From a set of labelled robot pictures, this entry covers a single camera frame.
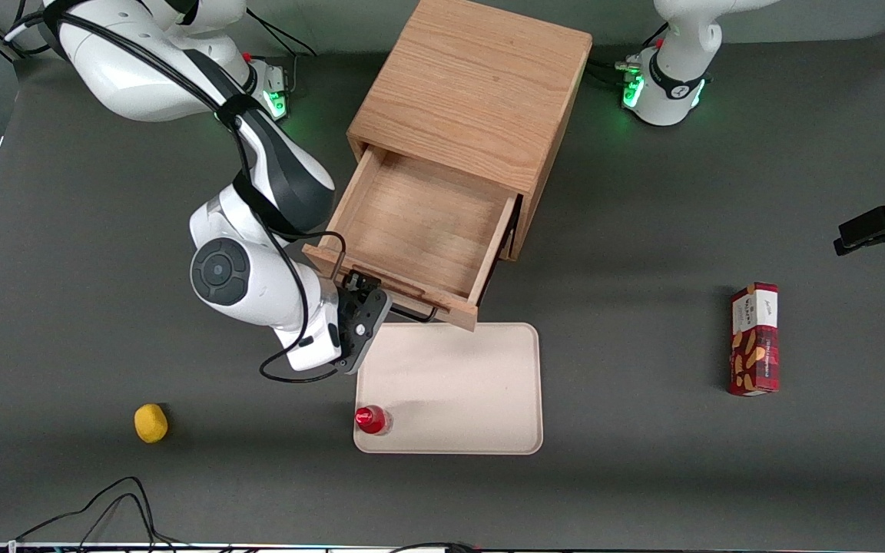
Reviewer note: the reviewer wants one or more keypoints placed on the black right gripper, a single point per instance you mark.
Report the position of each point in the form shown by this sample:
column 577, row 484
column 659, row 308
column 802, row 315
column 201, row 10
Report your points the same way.
column 353, row 294

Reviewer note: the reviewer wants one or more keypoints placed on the wooden drawer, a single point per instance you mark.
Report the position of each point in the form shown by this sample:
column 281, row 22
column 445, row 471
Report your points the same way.
column 427, row 223

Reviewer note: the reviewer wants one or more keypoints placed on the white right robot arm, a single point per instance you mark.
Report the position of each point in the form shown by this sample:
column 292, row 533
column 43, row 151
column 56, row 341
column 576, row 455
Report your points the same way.
column 143, row 77

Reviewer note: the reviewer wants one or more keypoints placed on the wooden drawer cabinet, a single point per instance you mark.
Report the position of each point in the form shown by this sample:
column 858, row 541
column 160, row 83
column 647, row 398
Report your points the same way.
column 473, row 77

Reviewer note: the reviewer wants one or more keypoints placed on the red capped bottle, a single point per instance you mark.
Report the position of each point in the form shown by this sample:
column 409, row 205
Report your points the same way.
column 369, row 418

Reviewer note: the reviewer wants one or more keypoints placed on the beige plastic tray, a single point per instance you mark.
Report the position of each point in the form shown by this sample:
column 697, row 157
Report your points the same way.
column 458, row 384

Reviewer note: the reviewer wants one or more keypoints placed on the red plaid cookie box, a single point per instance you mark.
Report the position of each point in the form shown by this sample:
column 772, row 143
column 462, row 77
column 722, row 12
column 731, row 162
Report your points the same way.
column 754, row 353

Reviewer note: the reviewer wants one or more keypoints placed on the yellow lemon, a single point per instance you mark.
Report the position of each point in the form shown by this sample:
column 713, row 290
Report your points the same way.
column 150, row 424

